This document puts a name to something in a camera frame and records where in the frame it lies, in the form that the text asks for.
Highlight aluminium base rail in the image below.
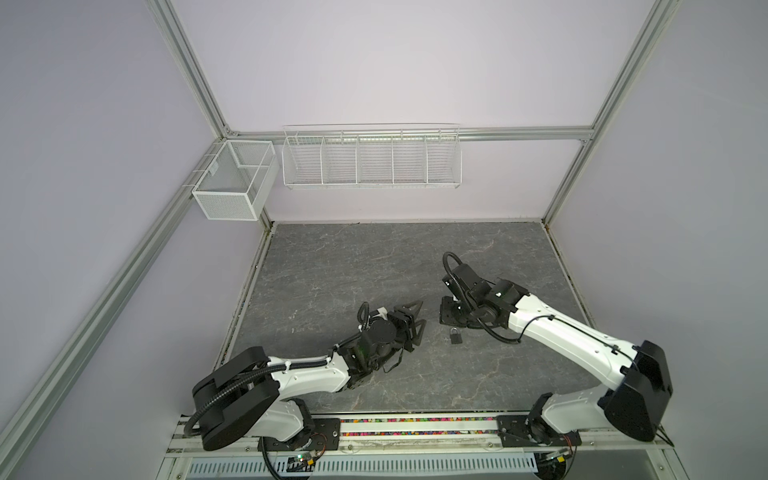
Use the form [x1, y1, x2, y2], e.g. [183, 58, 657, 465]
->
[161, 410, 679, 457]

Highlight black padlock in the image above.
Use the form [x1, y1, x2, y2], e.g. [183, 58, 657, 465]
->
[449, 328, 463, 345]

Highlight white wire long basket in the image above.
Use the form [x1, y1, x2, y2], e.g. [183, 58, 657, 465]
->
[282, 123, 463, 189]

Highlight white vented cable duct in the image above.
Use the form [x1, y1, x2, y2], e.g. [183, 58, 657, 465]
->
[186, 452, 538, 479]

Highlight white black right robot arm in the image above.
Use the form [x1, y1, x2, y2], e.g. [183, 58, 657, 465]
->
[440, 252, 673, 445]

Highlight white mesh square basket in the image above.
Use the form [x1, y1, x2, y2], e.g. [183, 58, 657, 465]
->
[192, 140, 279, 221]

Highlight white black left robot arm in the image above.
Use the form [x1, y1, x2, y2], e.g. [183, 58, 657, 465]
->
[183, 300, 426, 451]

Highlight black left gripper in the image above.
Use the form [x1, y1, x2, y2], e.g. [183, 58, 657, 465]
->
[370, 301, 426, 371]

